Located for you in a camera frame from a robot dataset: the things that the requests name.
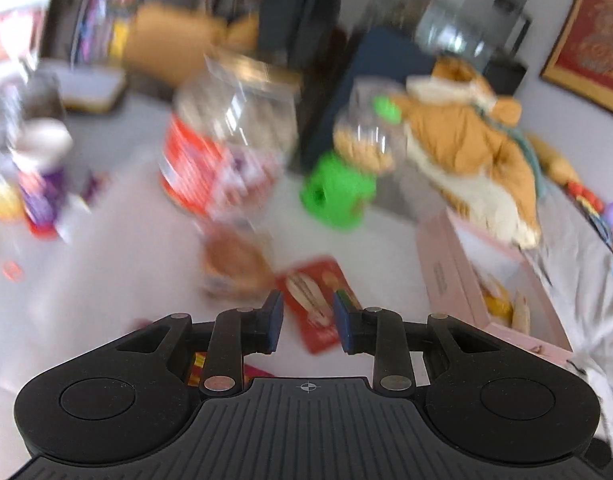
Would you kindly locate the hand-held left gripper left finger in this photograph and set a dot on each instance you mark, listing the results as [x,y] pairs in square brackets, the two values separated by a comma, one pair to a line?
[274,322]

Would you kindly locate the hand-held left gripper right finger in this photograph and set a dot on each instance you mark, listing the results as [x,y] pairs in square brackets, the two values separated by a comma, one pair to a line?
[344,325]

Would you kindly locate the pink cardboard box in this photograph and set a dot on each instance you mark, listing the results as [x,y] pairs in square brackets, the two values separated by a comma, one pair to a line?
[446,270]

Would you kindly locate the pale yellow snack packet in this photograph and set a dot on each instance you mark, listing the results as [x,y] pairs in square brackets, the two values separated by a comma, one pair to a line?
[520,312]

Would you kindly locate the brown snack packet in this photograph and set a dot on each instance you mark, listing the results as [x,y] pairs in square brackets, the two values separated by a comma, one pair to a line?
[236,260]

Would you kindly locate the green gumball machine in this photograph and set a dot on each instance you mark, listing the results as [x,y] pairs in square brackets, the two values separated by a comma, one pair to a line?
[336,195]

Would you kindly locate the large red label jar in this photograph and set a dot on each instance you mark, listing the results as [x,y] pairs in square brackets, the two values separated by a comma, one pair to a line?
[206,160]

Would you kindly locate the yellow and cream blanket pile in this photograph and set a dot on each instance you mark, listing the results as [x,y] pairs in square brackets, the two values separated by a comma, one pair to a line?
[466,135]

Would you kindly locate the small red wrapper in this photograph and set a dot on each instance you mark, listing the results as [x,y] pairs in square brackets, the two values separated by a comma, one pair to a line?
[12,271]

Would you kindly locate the blue partition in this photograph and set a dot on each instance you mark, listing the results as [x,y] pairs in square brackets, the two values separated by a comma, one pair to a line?
[376,60]

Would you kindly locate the yellow pillow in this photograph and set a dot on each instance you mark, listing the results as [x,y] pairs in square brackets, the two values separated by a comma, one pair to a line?
[556,160]

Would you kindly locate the colourful toy pile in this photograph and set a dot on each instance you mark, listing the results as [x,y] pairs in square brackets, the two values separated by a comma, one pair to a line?
[586,200]

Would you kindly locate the yellow wrapper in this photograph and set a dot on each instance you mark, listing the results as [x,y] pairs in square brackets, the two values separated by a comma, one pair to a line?
[6,200]

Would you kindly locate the small jar with white band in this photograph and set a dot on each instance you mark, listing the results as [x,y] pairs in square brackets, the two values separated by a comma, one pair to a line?
[41,140]

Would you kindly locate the yellow cushion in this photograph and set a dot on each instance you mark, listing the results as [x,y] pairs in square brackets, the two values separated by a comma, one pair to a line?
[176,40]

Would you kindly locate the dark hanging jacket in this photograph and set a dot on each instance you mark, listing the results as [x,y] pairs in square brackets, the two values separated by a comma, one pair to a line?
[306,5]

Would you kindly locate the glass display cabinet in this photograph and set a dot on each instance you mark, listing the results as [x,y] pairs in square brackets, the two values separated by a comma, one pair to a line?
[461,10]

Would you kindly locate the colourful toy stack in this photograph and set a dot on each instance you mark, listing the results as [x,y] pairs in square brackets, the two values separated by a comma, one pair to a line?
[104,25]

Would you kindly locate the framed red wall picture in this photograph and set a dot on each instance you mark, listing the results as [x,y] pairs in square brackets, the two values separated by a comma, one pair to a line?
[591,40]

